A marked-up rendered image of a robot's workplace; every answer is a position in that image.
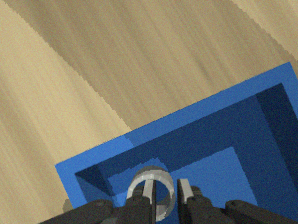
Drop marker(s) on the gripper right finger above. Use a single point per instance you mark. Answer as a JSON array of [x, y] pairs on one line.
[[199, 210]]

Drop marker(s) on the blue crate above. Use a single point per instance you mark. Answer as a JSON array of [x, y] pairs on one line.
[[247, 151]]

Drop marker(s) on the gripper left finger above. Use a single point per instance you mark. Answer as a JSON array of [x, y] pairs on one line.
[[139, 209]]

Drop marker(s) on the grey metal bushing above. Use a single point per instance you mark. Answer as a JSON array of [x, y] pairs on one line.
[[165, 206]]

